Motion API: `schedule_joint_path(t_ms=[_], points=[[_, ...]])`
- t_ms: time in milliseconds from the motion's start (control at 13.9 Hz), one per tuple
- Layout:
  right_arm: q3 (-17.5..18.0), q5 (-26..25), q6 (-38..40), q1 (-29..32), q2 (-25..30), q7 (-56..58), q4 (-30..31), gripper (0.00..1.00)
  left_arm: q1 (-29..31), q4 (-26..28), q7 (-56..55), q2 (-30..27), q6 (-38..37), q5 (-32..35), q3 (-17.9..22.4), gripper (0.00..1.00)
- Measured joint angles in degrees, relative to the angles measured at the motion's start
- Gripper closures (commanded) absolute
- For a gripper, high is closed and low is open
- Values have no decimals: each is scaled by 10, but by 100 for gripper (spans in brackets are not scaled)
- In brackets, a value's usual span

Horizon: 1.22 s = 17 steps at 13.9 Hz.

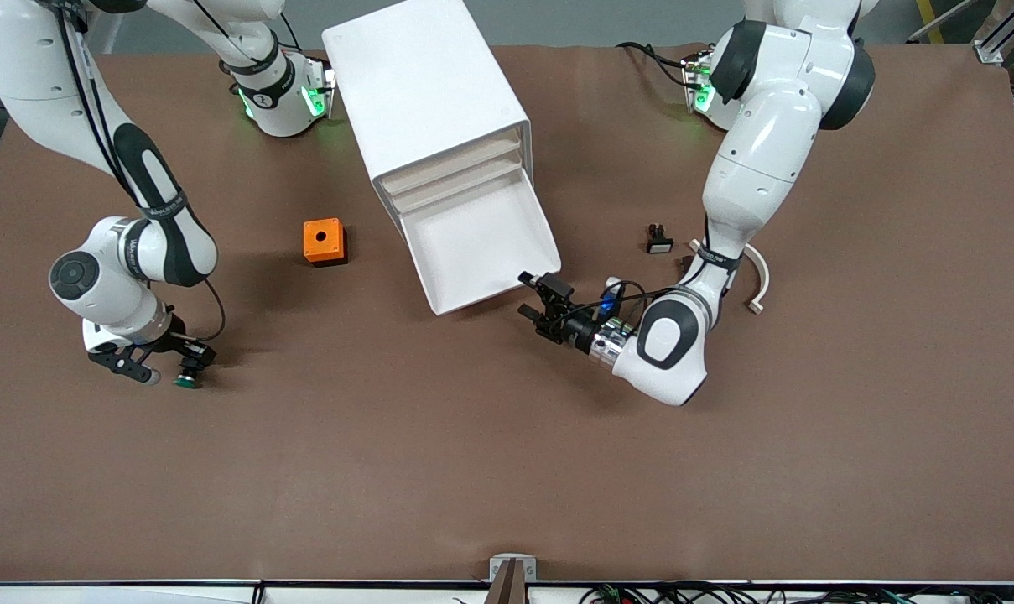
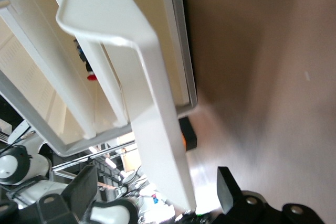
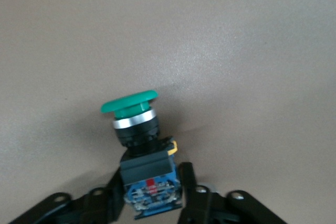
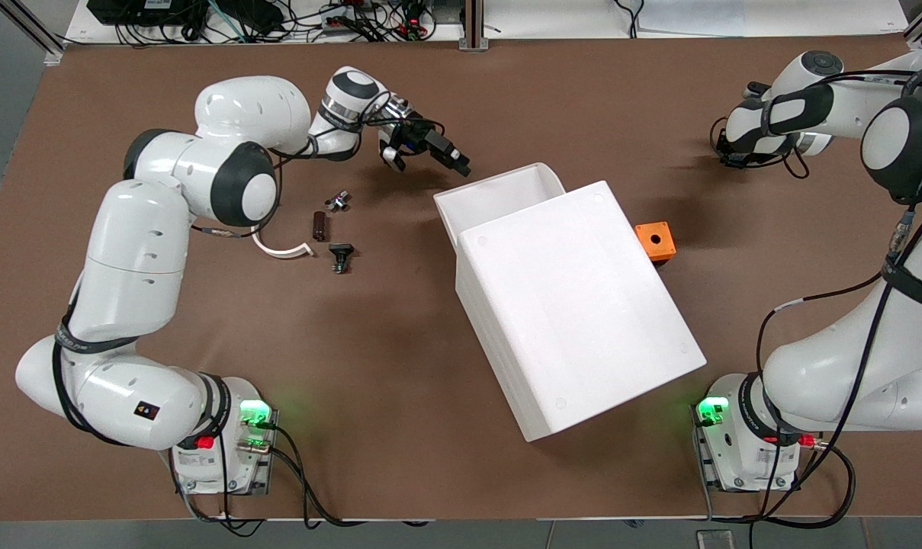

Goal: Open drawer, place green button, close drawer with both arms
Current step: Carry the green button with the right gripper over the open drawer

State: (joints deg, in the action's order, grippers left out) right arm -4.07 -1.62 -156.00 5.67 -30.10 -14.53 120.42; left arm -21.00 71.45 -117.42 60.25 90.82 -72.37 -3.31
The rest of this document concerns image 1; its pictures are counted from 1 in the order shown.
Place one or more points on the green push button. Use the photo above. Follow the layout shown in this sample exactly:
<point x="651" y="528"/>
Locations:
<point x="189" y="381"/>

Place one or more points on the orange box with hole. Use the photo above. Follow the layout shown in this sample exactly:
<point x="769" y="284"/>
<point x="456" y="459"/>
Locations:
<point x="322" y="239"/>

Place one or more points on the black switch with white face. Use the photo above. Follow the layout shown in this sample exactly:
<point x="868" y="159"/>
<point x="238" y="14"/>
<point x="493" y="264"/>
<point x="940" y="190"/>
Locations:
<point x="658" y="242"/>

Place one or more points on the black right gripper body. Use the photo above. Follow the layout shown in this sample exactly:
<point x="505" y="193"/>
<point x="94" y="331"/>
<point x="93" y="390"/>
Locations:
<point x="179" y="346"/>

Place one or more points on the white curved plastic bracket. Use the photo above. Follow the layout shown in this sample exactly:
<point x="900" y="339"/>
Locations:
<point x="762" y="281"/>

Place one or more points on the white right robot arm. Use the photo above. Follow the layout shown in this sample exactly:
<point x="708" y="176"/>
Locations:
<point x="121" y="285"/>

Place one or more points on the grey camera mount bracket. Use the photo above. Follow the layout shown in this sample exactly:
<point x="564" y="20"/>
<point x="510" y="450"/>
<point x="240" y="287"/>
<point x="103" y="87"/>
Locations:
<point x="512" y="575"/>

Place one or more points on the brown table cover sheet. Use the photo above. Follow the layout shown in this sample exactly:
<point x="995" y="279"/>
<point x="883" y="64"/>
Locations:
<point x="506" y="470"/>

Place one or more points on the aluminium frame profile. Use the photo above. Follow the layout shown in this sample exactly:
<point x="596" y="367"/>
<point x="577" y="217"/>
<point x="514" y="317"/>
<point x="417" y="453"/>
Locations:
<point x="1006" y="38"/>

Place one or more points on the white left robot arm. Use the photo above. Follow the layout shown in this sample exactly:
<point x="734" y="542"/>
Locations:
<point x="758" y="168"/>

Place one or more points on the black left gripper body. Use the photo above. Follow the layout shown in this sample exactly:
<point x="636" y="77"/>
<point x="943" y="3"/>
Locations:
<point x="575" y="328"/>

